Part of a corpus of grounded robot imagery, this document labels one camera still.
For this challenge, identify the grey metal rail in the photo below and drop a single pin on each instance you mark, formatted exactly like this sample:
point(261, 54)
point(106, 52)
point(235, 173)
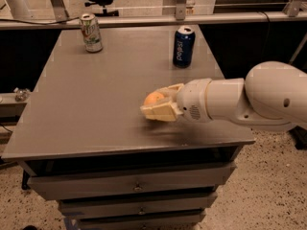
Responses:
point(148, 21)

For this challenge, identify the green 7up can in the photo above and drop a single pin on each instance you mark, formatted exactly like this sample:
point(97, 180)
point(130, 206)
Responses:
point(91, 33)

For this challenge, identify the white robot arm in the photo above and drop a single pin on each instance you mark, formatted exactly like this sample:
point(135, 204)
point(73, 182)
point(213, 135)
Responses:
point(272, 96)

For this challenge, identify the small shiny crumpled object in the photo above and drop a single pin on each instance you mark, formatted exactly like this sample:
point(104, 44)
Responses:
point(21, 95)

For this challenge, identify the grey middle drawer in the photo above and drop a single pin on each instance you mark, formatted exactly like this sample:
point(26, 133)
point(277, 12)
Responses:
point(138, 206)

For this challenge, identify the blue pepsi can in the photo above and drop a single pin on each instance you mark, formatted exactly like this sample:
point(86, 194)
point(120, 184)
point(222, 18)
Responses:
point(183, 46)

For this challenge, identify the orange fruit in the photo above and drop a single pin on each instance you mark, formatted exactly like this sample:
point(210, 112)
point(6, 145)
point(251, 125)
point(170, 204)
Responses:
point(153, 98)

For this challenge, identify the grey bottom drawer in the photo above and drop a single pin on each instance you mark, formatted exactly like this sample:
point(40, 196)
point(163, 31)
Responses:
point(134, 222)

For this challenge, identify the grey drawer cabinet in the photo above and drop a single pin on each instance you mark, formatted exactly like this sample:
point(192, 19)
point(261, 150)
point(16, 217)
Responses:
point(84, 115)

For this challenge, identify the grey top drawer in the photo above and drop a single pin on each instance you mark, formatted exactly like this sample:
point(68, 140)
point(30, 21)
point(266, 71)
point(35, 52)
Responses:
point(148, 180)

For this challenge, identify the white pipe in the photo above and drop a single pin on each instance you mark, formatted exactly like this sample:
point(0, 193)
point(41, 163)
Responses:
point(19, 9)

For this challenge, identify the grey drawer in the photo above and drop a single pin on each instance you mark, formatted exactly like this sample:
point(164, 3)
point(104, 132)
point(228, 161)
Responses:
point(134, 222)
point(148, 180)
point(138, 206)

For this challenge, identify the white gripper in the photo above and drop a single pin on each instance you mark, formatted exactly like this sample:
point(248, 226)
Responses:
point(192, 99)

